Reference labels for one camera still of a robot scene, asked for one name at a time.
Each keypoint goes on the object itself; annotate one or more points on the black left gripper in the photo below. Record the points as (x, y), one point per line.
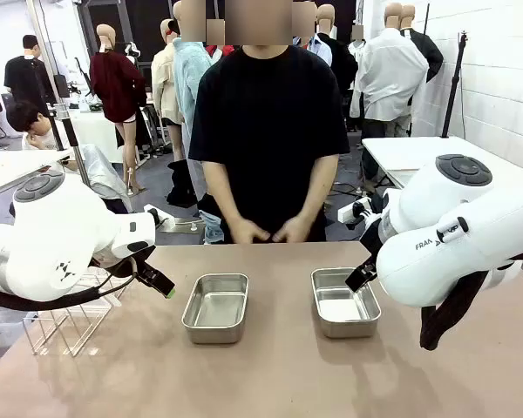
(122, 263)

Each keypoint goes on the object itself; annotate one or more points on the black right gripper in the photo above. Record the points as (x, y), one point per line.
(370, 237)

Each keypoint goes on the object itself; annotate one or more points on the stainless steel rectangular container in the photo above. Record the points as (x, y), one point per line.
(218, 305)
(340, 313)

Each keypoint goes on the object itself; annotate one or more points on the person's right forearm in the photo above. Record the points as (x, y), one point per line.
(222, 191)

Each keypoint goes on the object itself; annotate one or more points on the person's left forearm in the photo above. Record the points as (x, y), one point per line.
(318, 187)

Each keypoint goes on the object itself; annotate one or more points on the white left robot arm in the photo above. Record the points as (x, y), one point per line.
(48, 226)

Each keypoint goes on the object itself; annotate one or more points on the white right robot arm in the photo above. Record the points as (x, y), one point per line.
(440, 261)

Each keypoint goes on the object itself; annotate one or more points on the person's left hand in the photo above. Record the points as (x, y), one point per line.
(294, 230)

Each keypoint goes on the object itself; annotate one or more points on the person's right hand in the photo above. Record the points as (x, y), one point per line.
(248, 231)

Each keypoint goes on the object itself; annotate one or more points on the white power strip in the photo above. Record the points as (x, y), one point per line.
(348, 212)

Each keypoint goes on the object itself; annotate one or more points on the dark clothes pile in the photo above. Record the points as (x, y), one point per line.
(182, 187)

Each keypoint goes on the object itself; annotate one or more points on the white folding table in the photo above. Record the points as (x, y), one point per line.
(409, 157)

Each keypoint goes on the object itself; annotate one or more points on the clear plastic storage bin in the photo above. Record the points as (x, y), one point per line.
(0, 335)

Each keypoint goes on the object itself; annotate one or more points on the person in black t-shirt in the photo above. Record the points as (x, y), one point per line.
(266, 130)

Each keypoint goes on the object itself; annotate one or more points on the white work table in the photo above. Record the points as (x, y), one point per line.
(8, 167)

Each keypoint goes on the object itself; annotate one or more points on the mannequin in beige shirt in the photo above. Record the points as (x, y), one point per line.
(163, 82)

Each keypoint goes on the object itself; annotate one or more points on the seated person in white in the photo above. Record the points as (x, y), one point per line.
(32, 126)

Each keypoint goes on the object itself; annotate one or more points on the mannequin in white shirt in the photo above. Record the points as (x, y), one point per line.
(388, 78)

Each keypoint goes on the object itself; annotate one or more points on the mannequin in dark red jacket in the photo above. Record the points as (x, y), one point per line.
(115, 82)

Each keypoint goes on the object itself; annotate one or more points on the black tripod stand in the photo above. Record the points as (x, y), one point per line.
(455, 87)

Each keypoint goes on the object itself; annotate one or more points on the mannequin in black jacket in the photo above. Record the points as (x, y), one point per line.
(431, 52)

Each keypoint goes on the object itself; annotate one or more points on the standing person in black shirt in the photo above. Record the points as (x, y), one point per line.
(26, 78)

